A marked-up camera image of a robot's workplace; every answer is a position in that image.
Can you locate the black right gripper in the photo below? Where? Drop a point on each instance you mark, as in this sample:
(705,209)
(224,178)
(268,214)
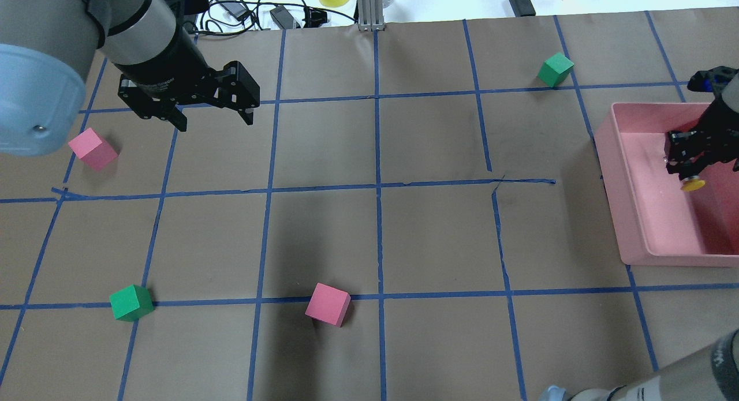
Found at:
(717,124)

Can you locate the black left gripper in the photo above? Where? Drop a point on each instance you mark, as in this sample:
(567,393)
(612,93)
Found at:
(167,63)

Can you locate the yellow push button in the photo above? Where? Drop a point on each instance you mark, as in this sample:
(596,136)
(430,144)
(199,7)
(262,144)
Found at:
(692,184)

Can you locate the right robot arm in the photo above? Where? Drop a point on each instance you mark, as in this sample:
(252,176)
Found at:
(709,373)

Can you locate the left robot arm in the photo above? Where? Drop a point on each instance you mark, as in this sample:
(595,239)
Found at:
(47,48)

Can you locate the pink plastic bin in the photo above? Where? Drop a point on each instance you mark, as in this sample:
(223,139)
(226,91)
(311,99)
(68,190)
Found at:
(656,222)

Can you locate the black power brick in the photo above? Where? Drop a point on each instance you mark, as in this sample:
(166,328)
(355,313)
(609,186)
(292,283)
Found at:
(283,18)

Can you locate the pink cube far side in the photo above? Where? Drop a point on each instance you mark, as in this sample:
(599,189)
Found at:
(93,149)

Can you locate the pink cube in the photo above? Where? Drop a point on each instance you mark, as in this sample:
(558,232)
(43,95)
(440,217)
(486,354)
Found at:
(93,149)
(328,305)

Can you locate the green cube near bin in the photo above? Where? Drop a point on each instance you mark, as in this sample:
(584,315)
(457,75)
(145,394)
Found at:
(555,69)

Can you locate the green cube near base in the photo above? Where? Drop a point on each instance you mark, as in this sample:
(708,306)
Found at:
(131,303)

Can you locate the pink cube near centre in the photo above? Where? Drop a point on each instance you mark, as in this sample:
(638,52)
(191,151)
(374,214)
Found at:
(328,305)

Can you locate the black power adapter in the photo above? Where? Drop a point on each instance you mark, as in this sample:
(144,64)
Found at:
(522,8)

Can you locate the aluminium frame post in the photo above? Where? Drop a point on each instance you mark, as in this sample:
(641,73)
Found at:
(370,15)

